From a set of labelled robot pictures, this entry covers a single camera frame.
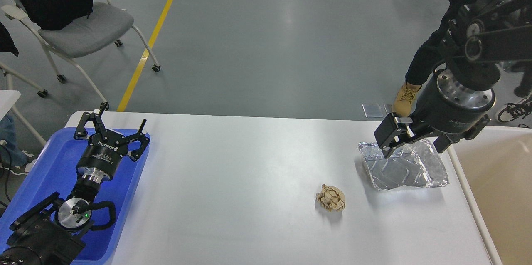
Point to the clear floor plate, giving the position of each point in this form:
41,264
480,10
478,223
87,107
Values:
373,110

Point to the black white sneaker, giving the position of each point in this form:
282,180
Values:
515,110

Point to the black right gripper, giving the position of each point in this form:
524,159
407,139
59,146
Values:
445,109

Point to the tan left boot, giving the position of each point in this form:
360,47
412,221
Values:
405,98

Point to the aluminium foil tray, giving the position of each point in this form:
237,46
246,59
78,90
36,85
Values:
415,165

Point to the grey office chair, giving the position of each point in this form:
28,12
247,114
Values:
84,36

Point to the blue plastic tray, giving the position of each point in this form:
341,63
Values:
55,171

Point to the crumpled brown paper ball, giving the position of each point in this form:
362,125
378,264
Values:
331,198

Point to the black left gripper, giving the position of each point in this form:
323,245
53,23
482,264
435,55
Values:
103,155

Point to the beige plastic bin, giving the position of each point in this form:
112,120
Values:
498,167

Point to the person in black trousers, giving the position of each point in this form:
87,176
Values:
426,56

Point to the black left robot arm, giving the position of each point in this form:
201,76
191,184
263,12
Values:
74,204

